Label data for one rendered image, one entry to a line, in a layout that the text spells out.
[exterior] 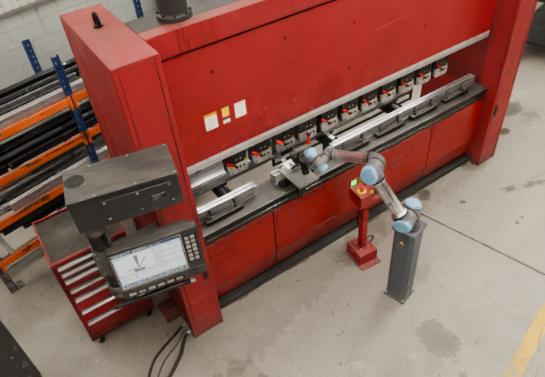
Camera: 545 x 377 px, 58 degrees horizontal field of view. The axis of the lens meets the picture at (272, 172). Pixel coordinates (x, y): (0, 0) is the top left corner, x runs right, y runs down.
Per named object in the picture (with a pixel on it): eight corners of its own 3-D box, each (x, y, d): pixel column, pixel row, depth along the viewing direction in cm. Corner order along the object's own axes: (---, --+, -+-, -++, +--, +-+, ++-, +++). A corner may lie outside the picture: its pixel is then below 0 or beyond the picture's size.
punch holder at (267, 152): (254, 164, 345) (252, 146, 335) (247, 159, 351) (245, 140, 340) (272, 156, 351) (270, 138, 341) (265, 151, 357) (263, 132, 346)
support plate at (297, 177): (299, 189, 350) (299, 188, 350) (278, 170, 367) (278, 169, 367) (319, 178, 357) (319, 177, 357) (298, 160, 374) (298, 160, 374)
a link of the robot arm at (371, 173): (421, 220, 329) (379, 155, 315) (413, 234, 320) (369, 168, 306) (405, 222, 338) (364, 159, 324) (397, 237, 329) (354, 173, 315)
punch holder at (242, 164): (229, 177, 338) (226, 158, 327) (223, 170, 343) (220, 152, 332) (248, 168, 343) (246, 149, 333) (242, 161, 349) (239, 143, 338)
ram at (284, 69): (178, 179, 314) (149, 66, 262) (173, 173, 319) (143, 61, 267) (488, 36, 430) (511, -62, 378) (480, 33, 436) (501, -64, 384)
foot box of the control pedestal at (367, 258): (362, 271, 414) (362, 262, 406) (345, 251, 431) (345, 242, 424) (381, 261, 420) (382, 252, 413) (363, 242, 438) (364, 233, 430)
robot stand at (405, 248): (414, 290, 397) (427, 223, 346) (402, 305, 387) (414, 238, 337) (395, 278, 406) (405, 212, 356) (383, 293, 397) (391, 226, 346)
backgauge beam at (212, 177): (187, 202, 365) (185, 191, 358) (179, 191, 374) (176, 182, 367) (410, 93, 454) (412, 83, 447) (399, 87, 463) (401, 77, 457)
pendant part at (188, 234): (125, 301, 258) (105, 256, 235) (122, 284, 267) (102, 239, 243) (208, 272, 269) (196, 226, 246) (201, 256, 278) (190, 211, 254)
